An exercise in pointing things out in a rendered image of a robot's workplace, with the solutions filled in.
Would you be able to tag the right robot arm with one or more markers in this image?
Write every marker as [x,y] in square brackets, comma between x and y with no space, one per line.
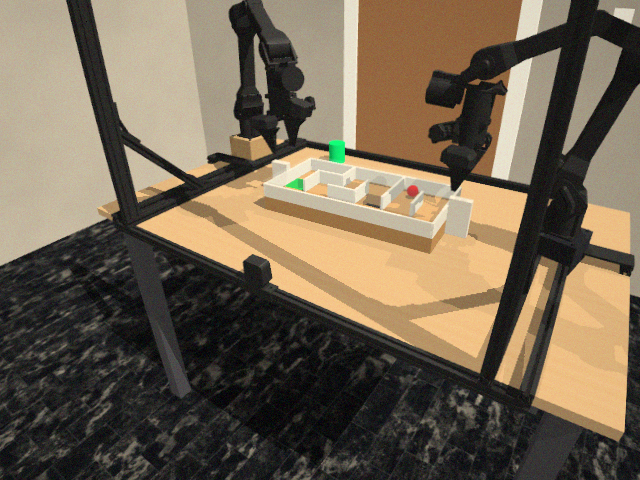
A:
[564,216]

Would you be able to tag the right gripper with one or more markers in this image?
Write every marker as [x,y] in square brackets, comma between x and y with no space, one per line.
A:
[460,159]

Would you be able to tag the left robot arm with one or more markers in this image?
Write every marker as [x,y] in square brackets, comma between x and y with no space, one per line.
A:
[274,51]

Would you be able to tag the white maze board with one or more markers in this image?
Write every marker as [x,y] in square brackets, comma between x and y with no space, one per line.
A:
[403,209]

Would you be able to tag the green cylinder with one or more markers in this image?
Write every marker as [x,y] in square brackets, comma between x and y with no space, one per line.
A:
[337,150]

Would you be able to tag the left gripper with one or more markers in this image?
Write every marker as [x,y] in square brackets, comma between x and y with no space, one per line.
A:
[264,123]

